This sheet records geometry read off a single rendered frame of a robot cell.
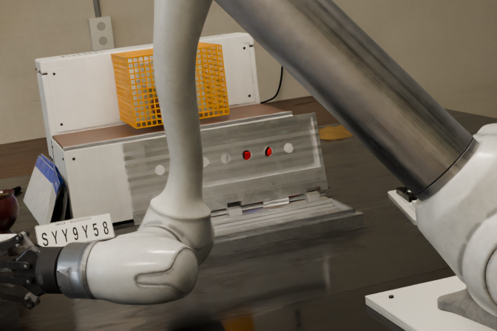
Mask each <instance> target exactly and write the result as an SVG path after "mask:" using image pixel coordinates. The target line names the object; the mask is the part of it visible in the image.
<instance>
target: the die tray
mask: <svg viewBox="0 0 497 331"><path fill-rule="evenodd" d="M388 197H389V198H390V199H391V200H392V201H393V203H394V204H395V205H396V206H397V207H398V208H399V209H400V210H401V211H402V212H403V214H404V215H405V216H406V217H407V218H408V219H409V220H410V221H411V222H412V223H413V224H414V225H417V223H416V209H415V208H414V207H413V206H412V202H408V201H407V200H406V199H404V198H403V197H401V196H400V195H398V194H397V192H396V191H389V192H388Z"/></svg>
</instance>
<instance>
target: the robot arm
mask: <svg viewBox="0 0 497 331"><path fill-rule="evenodd" d="M215 1H216V2H217V3H218V4H219V5H220V6H221V7H222V8H223V9H224V10H225V11H226V12H227V13H228V14H229V15H230V16H231V17H232V18H233V19H234V20H235V21H236V22H237V23H238V24H239V25H240V26H241V27H242V28H243V29H244V30H245V31H246V32H247V33H248V34H249V35H250V36H251V37H252V38H253V39H254V40H255V41H256V42H257V43H258V44H259V45H260V46H261V47H262V48H263V49H264V50H265V51H266V52H268V53H269V54H270V55H271V56H272V57H273V58H274V59H275V60H276V61H277V62H278V63H279V64H280V65H281V66H282V67H283V68H284V69H285V70H286V71H287V72H288V73H289V74H290V75H291V76H292V77H293V78H294V79H296V80H297V81H298V82H299V83H300V84H301V85H302V86H303V87H304V88H305V89H306V90H307V91H308V92H309V93H310V94H311V95H312V96H313V97H314V98H315V99H316V100H317V101H318V102H319V103H320V104H321V105H322V106H324V107H325V108H326V109H327V110H328V111H329V112H330V113H331V114H332V115H333V116H334V117H335V118H336V119H337V120H338V121H339V122H340V123H341V124H342V125H343V126H344V127H345V128H346V129H347V130H348V131H349V132H350V133H351V134H352V135H353V136H354V137H355V138H356V139H357V140H358V141H359V142H360V143H361V144H362V145H363V146H364V147H365V148H366V149H367V150H369V152H370V153H372V155H373V156H374V157H375V158H376V159H378V160H379V161H380V162H381V163H382V164H383V165H384V166H385V167H386V168H387V169H388V170H389V171H390V172H391V173H392V174H393V175H394V176H395V177H396V178H397V179H398V180H399V181H400V182H401V183H402V184H403V185H404V186H406V187H407V188H408V189H409V190H410V191H411V192H412V193H413V194H414V195H415V196H416V197H417V200H416V203H415V209H416V223H417V227H418V229H419V230H420V231H421V232H422V234H423V235H424V236H425V238H426V239H427V240H428V241H429V243H431V244H432V246H433V247H434V248H435V249H436V250H437V252H438V253H439V254H440V256H441V257H442V258H443V259H444V260H445V261H446V262H447V264H448V265H449V266H450V268H451V269H452V270H453V272H454V273H455V274H456V275H457V276H458V278H459V279H460V280H461V281H462V282H463V283H465V284H466V288H465V289H463V290H460V291H457V292H454V293H449V294H445V295H443V296H440V297H438V298H437V307H438V309H439V310H442V311H446V312H450V313H455V314H457V315H460V316H462V317H465V318H468V319H470V320H471V321H474V322H477V323H479V324H482V325H484V326H486V327H489V328H491V329H493V330H496V331H497V123H492V124H488V125H485V126H482V127H481V128H480V130H479V131H478V132H477V134H474V135H473V136H472V135H471V134H470V133H469V132H468V131H467V130H466V129H465V128H464V127H463V126H462V125H461V124H460V123H458V122H457V121H456V120H455V119H454V118H453V117H452V116H451V115H450V114H449V113H448V112H447V111H446V110H445V109H444V108H443V107H442V106H441V105H440V104H439V103H438V102H437V101H436V100H435V99H433V98H432V97H431V96H430V95H429V94H428V93H427V92H426V91H425V90H424V89H423V88H422V87H421V86H420V85H419V84H418V83H417V82H416V81H415V80H414V79H413V78H412V77H411V76H410V75H409V74H407V73H406V71H404V70H403V68H401V67H400V65H398V64H397V62H395V60H393V59H392V57H390V56H389V54H387V53H386V52H385V51H384V50H383V49H382V48H381V47H380V46H379V45H378V44H377V43H376V42H375V41H374V40H373V39H372V38H371V37H370V36H369V35H368V34H367V33H366V32H365V31H364V30H363V29H362V28H361V27H359V26H358V25H357V24H356V23H355V22H354V21H353V20H352V19H351V18H350V17H349V16H348V15H347V14H346V13H345V12H344V11H343V10H342V9H341V8H340V7H339V6H338V5H337V4H335V3H334V2H333V1H332V0H215ZM211 4H212V0H154V35H153V65H154V76H155V86H156V91H157V95H158V102H159V106H160V112H161V116H162V120H163V126H164V130H165V134H166V140H167V144H168V148H169V157H170V168H169V178H168V181H167V184H166V187H165V189H164V190H163V192H162V193H161V194H160V195H159V196H157V197H155V198H153V199H152V200H151V202H150V205H149V208H148V210H147V212H146V215H145V217H144V218H143V221H142V223H141V225H140V227H139V229H138V231H136V232H133V233H128V234H124V235H120V236H117V237H116V238H114V239H111V240H109V241H105V242H99V241H94V242H71V243H68V244H67V245H65V246H62V247H43V246H40V245H38V244H33V243H32V242H31V241H30V239H29V238H28V236H29V235H30V233H29V232H28V231H22V232H21V233H19V234H17V235H15V236H14V237H13V238H11V239H6V240H3V241H0V251H1V250H6V249H9V248H12V247H14V246H16V247H19V248H22V247H25V248H26V249H25V250H24V251H23V252H22V253H20V254H19V255H18V256H0V268H8V269H15V270H16V272H0V298H2V299H6V300H9V301H14V302H17V303H19V304H21V305H23V306H24V307H26V308H27V309H28V310H31V309H32V308H34V307H35V306H36V305H38V304H40V299H39V298H40V296H42V295H44V294H45V293H47V294H64V295H65V296H66V297H67V298H83V299H92V300H97V299H103V300H107V301H110V302H112V303H115V304H129V305H151V304H163V303H167V302H171V301H176V300H178V299H180V298H183V297H185V296H187V295H188V294H190V293H191V292H192V290H193V289H194V287H195V285H196V282H197V277H198V267H199V266H200V265H201V264H202V263H203V262H204V261H205V260H206V258H207V257H208V255H209V254H210V252H211V250H212V247H213V244H214V237H215V232H214V225H213V223H212V221H211V210H210V209H209V207H208V206H207V205H206V204H205V202H204V201H203V193H202V192H203V147H202V140H201V132H200V118H199V111H198V103H197V89H196V79H195V64H196V56H197V48H198V44H199V40H200V35H201V33H202V30H203V25H204V23H205V20H206V17H207V15H208V12H209V9H210V7H211ZM3 284H20V285H21V286H22V287H24V288H26V289H27V290H29V291H30V292H27V291H25V290H20V289H17V288H14V287H9V286H6V285H3Z"/></svg>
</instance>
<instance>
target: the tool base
mask: <svg viewBox="0 0 497 331"><path fill-rule="evenodd" d="M325 194H327V192H326V191H323V192H318V191H312V192H308V193H306V194H304V195H303V196H298V197H292V198H289V202H290V201H294V200H299V199H305V200H301V201H297V202H290V203H288V204H283V205H276V206H272V207H268V208H259V207H263V204H262V203H260V204H256V205H249V206H245V207H240V206H234V207H230V208H227V209H226V210H224V211H218V212H214V213H211V216H216V217H212V218H211V221H212V223H213V225H214V232H215V236H217V235H221V234H225V233H232V232H236V231H243V230H247V229H252V228H258V227H262V226H267V225H273V224H277V223H281V222H288V221H292V220H296V219H303V218H307V217H311V216H318V215H322V214H329V213H333V212H337V211H344V210H342V209H341V208H338V207H337V206H334V205H332V198H327V197H321V195H325ZM252 208H259V209H254V210H250V211H244V212H242V211H243V210H248V209H252ZM221 214H226V215H224V216H217V215H221ZM364 224H365V217H364V214H363V213H362V212H357V211H356V213H354V214H347V215H343V216H336V217H332V218H328V219H321V220H317V221H313V222H307V223H302V224H298V225H292V226H288V227H284V228H277V229H273V230H269V231H262V232H258V233H251V234H247V235H243V236H236V237H232V238H228V239H221V240H217V241H214V244H213V247H212V250H211V252H210V254H209V256H212V255H216V254H220V253H227V252H231V251H234V250H241V249H245V248H252V247H256V246H260V245H266V244H270V243H274V242H281V241H285V240H289V239H295V238H299V237H303V236H310V235H314V234H318V233H324V232H328V231H335V230H339V229H343V228H349V227H353V226H357V225H364Z"/></svg>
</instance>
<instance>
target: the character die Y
mask: <svg viewBox="0 0 497 331"><path fill-rule="evenodd" d="M396 192H397V194H398V195H400V196H401V197H403V198H404V199H406V200H407V201H408V202H412V201H413V200H417V197H416V196H415V195H414V194H413V193H412V192H411V191H410V190H409V189H408V188H407V187H406V186H405V187H399V188H396Z"/></svg>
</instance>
